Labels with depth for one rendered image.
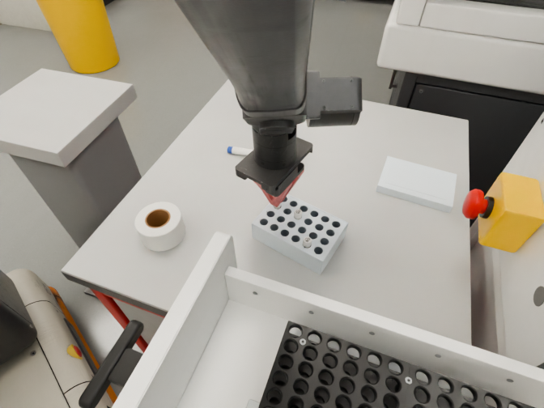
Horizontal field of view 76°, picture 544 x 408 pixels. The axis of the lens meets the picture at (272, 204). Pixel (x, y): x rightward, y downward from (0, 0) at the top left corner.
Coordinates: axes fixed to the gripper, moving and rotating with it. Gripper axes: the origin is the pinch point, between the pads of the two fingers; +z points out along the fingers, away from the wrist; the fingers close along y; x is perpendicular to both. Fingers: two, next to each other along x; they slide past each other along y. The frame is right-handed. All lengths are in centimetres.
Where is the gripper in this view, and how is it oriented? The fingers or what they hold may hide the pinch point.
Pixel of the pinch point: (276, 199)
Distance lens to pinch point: 54.3
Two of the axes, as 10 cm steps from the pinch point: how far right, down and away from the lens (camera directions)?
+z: 0.3, 6.5, 7.6
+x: -8.1, -4.3, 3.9
